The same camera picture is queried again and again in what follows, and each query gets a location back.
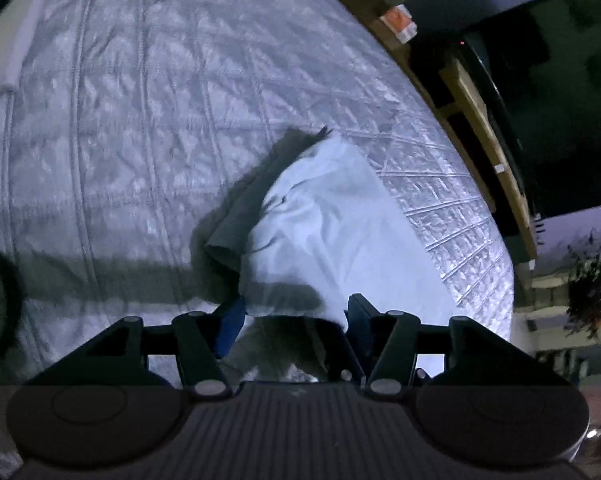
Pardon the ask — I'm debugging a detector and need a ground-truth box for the large black television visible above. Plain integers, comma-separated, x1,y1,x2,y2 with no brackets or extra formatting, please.
457,0,601,217

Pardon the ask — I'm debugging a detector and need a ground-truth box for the flower plant in vase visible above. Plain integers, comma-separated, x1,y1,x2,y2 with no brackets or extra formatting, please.
565,230,601,341

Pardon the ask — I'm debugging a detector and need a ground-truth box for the orange tissue box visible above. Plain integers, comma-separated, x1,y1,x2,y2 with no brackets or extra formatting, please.
379,3,417,44

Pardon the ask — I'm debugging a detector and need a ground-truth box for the wooden TV stand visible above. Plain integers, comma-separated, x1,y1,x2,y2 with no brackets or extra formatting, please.
339,0,538,271

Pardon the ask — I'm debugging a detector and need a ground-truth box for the silver quilted bedspread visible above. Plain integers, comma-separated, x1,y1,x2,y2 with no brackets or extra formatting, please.
0,0,516,478

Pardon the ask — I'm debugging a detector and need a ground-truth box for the blue raglan graphic shirt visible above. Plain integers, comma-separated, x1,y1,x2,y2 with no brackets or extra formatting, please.
205,130,457,382

